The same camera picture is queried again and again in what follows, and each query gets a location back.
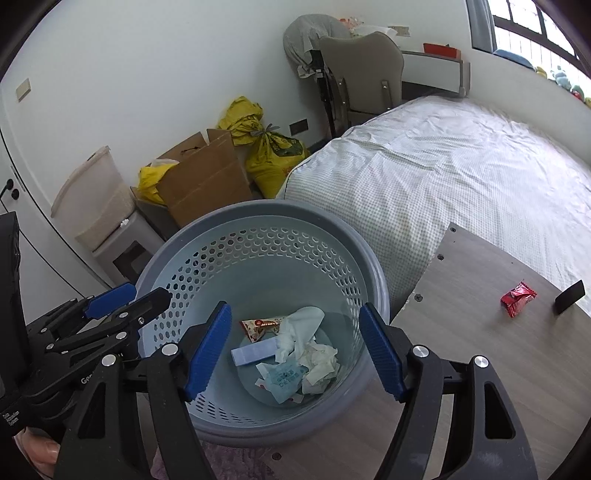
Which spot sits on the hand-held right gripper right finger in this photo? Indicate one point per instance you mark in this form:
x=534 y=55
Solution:
x=381 y=350

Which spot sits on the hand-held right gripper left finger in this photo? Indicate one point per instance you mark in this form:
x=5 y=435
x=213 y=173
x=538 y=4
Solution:
x=210 y=350

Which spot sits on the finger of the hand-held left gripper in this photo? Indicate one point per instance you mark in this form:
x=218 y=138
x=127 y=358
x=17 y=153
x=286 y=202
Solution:
x=111 y=300
x=143 y=307

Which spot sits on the purple cardboard box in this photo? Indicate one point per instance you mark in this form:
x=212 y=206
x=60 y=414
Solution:
x=254 y=353

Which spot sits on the red and white snack packet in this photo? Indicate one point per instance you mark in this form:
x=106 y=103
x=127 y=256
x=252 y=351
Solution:
x=263 y=328

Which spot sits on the cream paper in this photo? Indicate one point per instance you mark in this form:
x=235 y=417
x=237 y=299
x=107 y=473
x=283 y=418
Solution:
x=321 y=369

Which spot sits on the light blue wipes packet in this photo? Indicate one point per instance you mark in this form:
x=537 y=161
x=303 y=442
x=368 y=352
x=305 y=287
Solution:
x=281 y=381

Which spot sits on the white tissue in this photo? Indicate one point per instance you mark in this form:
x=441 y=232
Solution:
x=300 y=327

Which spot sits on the grey perforated plastic basket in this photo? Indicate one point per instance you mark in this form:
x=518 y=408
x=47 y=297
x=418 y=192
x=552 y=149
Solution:
x=258 y=249

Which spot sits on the person's left hand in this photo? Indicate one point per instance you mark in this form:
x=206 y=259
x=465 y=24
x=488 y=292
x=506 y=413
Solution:
x=39 y=454

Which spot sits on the grey plastic stool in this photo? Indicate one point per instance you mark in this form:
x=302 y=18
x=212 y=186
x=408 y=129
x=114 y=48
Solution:
x=134 y=249

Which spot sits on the beige translucent storage bin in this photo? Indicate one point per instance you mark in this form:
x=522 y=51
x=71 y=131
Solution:
x=92 y=198

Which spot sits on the pink patterned cloth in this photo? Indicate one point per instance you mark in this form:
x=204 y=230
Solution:
x=231 y=464

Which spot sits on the small yellow bag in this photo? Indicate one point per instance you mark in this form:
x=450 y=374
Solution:
x=152 y=180

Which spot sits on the brown cardboard box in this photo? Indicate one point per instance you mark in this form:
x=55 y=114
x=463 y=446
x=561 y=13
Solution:
x=203 y=180

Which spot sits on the red snack wrapper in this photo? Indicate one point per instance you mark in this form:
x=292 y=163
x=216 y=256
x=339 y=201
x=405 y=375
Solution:
x=518 y=299

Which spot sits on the bed with checked sheet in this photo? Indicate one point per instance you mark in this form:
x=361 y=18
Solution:
x=438 y=175

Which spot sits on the black flat object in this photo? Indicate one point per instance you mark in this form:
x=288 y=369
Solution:
x=569 y=297

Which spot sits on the large yellow bag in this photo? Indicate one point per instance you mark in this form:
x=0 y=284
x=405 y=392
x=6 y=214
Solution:
x=272 y=152

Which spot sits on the beige chair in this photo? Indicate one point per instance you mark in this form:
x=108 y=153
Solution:
x=360 y=69

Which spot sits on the red box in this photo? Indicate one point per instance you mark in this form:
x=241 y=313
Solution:
x=441 y=50

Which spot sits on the grey cloth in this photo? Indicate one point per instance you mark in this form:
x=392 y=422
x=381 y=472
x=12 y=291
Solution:
x=300 y=41

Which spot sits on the row of plush toys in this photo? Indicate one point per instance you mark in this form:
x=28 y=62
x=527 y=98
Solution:
x=568 y=85

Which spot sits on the window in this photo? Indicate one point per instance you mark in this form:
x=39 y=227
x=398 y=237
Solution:
x=531 y=27

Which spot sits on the beige wall switch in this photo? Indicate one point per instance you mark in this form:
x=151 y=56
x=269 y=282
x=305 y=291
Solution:
x=23 y=90

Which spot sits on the dark wall outlet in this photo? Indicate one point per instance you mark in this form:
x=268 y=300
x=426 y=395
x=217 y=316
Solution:
x=299 y=126

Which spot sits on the grey wall desk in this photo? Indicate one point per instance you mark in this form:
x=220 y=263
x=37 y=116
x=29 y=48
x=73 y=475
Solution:
x=434 y=69

